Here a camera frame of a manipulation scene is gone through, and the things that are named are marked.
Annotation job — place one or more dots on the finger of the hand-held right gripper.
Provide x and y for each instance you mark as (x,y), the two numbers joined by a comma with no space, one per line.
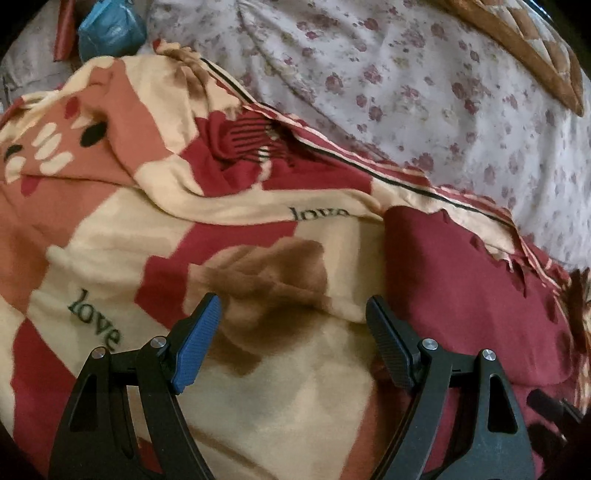
(551,406)

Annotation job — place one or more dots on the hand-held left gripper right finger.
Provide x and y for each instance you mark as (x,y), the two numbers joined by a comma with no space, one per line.
(392,344)

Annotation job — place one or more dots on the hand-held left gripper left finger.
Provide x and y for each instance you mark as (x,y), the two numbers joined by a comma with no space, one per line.
(196,344)

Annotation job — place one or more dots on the maroon small garment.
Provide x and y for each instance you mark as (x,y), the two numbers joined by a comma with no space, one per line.
(466,286)

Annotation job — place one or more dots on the red and cream printed blanket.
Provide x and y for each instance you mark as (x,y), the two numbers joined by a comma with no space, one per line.
(138,221)

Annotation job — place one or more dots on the floral bed sheet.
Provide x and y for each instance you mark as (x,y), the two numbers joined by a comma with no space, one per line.
(415,83)

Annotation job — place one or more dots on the blue plastic bag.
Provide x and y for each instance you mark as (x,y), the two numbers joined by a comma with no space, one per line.
(111,30)

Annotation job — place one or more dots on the grey pillow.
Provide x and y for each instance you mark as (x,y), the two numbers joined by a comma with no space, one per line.
(32,60)

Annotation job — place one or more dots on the brown patterned quilt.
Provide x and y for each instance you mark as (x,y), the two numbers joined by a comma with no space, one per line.
(531,41)

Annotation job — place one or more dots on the red cloth item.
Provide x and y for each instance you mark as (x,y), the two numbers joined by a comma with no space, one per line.
(64,27)

